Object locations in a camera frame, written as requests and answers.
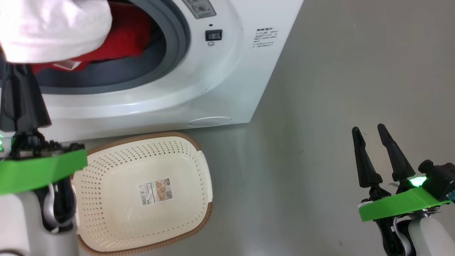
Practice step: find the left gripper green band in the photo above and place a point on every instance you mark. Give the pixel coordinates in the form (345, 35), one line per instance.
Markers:
(39, 167)

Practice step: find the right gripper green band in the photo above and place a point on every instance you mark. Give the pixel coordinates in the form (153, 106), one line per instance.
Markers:
(398, 206)

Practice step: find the white fluffy cloth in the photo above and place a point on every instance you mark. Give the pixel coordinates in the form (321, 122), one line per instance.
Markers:
(53, 28)

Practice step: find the red garment with white trim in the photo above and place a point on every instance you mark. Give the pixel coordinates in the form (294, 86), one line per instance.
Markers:
(124, 35)

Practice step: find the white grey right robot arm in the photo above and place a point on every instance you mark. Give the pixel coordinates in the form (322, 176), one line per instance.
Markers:
(430, 238)

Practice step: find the cream perforated laundry basket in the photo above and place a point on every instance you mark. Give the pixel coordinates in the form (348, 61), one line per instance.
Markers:
(117, 220)

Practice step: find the paper label in basket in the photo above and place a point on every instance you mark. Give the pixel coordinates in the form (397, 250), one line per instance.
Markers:
(155, 192)

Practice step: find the white front-load washing machine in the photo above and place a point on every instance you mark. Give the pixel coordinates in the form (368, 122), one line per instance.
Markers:
(213, 81)

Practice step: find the grey warning sticker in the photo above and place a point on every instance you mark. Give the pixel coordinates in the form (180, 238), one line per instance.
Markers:
(199, 8)

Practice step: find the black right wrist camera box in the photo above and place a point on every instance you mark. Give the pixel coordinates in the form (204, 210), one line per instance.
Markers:
(439, 179)

